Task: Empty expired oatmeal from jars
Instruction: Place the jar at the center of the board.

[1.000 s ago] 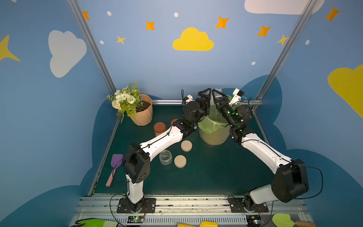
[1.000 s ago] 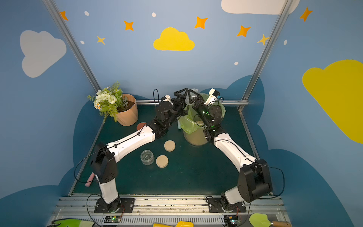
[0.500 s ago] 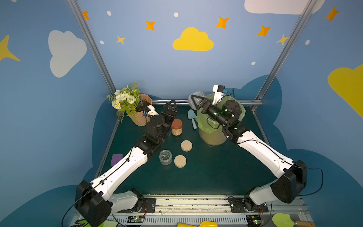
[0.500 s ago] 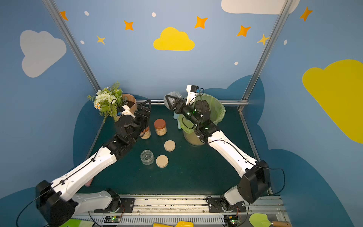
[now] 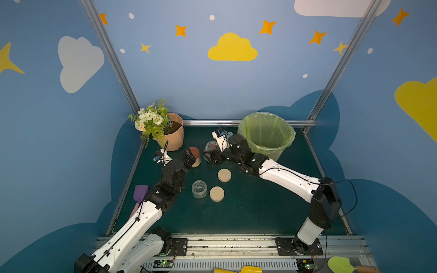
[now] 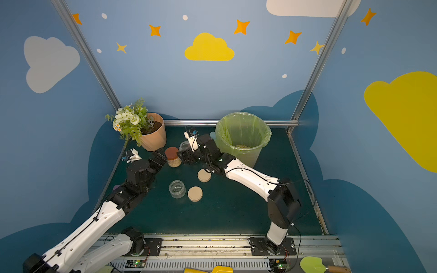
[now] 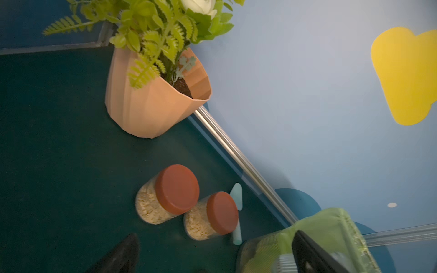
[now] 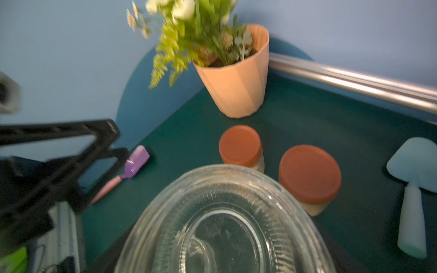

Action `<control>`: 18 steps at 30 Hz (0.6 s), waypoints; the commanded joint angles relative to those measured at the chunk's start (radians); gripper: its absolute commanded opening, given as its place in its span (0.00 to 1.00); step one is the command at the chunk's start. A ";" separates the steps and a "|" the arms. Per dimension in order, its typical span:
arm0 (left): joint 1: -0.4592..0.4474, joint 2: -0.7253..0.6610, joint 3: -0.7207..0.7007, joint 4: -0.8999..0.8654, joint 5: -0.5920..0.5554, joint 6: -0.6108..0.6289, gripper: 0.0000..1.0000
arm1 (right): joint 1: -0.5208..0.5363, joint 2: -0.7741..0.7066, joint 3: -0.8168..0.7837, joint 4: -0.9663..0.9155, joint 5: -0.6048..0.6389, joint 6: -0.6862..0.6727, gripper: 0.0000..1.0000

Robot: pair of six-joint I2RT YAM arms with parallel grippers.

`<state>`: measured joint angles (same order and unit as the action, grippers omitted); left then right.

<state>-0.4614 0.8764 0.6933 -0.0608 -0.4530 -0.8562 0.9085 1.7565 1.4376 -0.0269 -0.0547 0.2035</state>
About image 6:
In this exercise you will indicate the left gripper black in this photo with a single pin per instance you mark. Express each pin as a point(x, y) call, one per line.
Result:
point(158, 158)

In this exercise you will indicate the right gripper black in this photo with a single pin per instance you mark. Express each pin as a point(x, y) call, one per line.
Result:
point(188, 155)

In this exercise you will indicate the beige lid oatmeal jar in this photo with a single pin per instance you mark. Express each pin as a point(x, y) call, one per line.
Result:
point(185, 146)

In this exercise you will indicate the red lid oatmeal jar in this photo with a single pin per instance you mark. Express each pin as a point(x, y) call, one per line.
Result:
point(173, 159)

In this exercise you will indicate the beige jar lid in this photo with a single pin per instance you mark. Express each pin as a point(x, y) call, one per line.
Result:
point(195, 194)
point(204, 176)

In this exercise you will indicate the clear oatmeal jar front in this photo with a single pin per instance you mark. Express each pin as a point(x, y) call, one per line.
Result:
point(177, 189)

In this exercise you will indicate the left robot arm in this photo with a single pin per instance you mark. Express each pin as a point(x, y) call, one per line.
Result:
point(72, 255)

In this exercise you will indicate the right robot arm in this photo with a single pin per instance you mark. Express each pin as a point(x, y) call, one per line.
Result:
point(281, 195)

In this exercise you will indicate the oatmeal pile in bin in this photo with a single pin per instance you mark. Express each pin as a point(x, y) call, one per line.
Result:
point(240, 146)

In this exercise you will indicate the terracotta flower pot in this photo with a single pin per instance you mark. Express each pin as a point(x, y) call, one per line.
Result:
point(157, 139)

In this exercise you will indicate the light blue toy spatula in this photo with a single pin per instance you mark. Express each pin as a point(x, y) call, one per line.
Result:
point(213, 135)

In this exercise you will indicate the white flowers green plant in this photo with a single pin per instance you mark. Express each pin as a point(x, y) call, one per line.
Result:
point(132, 122)

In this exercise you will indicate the mesh bin green bag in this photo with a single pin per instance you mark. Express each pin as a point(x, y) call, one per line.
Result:
point(246, 129)

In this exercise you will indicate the left controller board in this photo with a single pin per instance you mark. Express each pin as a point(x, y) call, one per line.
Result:
point(137, 264)

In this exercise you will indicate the controller board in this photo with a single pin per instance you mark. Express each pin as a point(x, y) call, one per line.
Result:
point(137, 264)
point(278, 266)

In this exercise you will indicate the yellow toy scoop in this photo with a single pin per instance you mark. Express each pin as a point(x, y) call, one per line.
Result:
point(217, 269)

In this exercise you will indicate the right controller board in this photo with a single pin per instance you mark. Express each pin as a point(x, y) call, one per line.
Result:
point(278, 266)

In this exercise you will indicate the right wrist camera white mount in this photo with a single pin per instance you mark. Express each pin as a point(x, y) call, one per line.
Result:
point(191, 133)

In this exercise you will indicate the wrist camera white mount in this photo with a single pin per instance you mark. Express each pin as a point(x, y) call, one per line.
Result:
point(191, 133)
point(131, 155)

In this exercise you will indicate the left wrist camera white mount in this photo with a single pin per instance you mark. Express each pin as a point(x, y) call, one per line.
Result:
point(131, 155)

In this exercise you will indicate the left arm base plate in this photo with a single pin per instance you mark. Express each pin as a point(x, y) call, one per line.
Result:
point(149, 247)

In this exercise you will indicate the aluminium front rail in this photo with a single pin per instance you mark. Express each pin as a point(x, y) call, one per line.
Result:
point(204, 252)

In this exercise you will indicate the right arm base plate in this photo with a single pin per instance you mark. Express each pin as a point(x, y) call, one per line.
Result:
point(262, 247)

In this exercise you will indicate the green toy spatula wooden handle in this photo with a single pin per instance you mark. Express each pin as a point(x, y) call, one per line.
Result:
point(315, 265)

